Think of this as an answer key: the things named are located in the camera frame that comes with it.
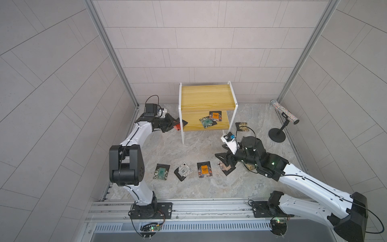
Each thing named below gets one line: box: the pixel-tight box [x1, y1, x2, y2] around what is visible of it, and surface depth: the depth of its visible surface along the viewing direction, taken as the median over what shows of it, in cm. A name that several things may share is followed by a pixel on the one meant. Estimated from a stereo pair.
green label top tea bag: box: [152, 163, 171, 181], surface depth 84 cm
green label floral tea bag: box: [199, 115, 218, 129], surface depth 89 cm
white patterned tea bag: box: [173, 161, 193, 182], surface depth 84 cm
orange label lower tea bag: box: [209, 110, 223, 122], surface depth 91 cm
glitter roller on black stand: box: [268, 99, 300, 143], surface depth 95 cm
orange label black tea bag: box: [196, 161, 213, 178], surface depth 86 cm
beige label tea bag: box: [235, 122, 250, 132], surface depth 105 cm
